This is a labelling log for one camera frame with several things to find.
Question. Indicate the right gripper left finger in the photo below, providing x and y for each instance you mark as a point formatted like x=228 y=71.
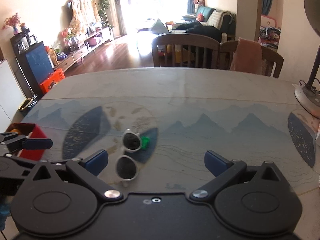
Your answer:
x=84 y=172

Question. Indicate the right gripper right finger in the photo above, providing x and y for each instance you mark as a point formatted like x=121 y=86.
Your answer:
x=226 y=173

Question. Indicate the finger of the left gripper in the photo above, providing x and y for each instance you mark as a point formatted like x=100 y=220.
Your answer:
x=12 y=144

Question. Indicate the orange mandarin fruit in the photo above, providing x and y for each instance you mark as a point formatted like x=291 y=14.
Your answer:
x=16 y=131

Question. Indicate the blue gloved left hand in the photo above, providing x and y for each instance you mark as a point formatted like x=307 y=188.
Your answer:
x=4 y=214

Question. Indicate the red metal tin box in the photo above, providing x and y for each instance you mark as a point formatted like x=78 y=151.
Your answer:
x=32 y=131

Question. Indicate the white round sunglasses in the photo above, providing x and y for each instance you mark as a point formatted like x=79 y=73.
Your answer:
x=126 y=166

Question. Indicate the blue trash bin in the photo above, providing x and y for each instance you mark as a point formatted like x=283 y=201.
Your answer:
x=27 y=105

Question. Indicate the green small toy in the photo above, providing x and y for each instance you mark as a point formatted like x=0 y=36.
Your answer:
x=145 y=142

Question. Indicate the printed landscape table mat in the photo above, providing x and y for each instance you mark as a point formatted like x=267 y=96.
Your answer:
x=180 y=132

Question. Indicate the orange gift box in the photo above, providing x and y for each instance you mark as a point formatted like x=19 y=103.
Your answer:
x=52 y=80

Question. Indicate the dark cabinet with blue panel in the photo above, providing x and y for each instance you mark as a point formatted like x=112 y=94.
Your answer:
x=34 y=62

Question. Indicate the pink towel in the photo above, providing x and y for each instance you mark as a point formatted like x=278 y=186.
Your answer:
x=248 y=57

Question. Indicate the wooden chair with pink cloth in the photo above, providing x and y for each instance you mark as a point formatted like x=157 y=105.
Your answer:
x=272 y=61

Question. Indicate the low tv console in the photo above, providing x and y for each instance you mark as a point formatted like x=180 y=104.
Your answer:
x=90 y=44

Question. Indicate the wooden dining chair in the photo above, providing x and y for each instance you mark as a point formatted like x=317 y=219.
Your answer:
x=185 y=50

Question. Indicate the teal sofa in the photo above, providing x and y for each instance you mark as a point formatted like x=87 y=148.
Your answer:
x=223 y=20

